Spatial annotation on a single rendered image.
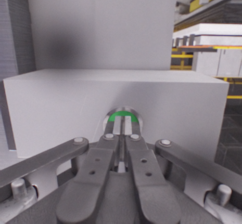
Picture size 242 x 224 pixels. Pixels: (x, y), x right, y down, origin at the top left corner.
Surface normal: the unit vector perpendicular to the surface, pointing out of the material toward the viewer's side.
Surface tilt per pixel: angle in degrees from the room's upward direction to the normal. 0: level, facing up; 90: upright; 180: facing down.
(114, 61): 90
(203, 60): 90
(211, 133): 90
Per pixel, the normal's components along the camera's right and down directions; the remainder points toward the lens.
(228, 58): -0.03, 0.29
